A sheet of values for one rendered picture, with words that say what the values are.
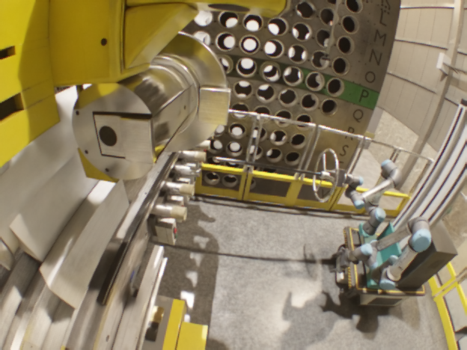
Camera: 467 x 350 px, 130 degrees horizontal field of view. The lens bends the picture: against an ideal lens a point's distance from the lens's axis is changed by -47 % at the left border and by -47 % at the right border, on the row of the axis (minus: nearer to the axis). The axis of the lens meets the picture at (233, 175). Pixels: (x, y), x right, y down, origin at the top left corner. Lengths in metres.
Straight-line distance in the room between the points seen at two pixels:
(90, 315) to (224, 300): 1.15
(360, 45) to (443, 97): 6.46
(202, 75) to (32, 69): 0.42
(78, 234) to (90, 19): 0.45
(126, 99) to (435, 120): 8.95
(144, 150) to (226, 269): 1.53
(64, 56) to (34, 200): 0.31
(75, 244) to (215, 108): 0.50
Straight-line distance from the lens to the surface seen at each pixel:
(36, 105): 0.41
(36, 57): 0.41
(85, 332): 0.77
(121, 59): 0.34
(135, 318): 0.99
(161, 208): 1.00
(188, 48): 0.59
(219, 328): 1.63
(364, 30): 2.92
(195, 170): 1.22
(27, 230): 0.53
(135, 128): 0.36
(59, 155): 0.58
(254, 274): 1.82
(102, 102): 0.40
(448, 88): 9.12
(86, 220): 0.57
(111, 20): 0.33
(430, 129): 9.00
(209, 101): 0.56
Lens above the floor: 1.60
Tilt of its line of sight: 36 degrees down
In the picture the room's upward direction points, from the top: 9 degrees clockwise
